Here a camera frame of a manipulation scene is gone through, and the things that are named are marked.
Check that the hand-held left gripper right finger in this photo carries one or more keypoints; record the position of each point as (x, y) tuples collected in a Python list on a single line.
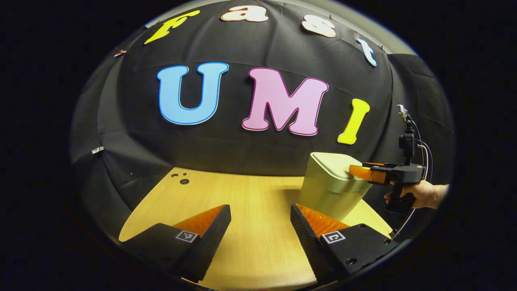
[(309, 244)]

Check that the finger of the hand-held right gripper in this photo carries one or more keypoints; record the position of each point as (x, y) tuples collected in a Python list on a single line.
[(375, 164), (369, 173)]

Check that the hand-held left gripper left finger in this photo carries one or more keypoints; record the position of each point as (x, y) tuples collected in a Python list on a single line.
[(210, 244)]

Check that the light green desktop garbage bin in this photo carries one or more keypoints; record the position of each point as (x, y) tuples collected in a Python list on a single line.
[(327, 190)]

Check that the wooden desktop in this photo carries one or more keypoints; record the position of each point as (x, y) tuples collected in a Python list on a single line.
[(250, 210)]

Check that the white cloth clip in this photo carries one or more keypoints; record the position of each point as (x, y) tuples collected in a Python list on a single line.
[(97, 150)]

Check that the black backdrop cloth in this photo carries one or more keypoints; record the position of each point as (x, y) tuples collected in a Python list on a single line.
[(242, 44)]

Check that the pink cloth clip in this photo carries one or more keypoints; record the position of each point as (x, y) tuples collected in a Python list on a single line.
[(120, 53)]

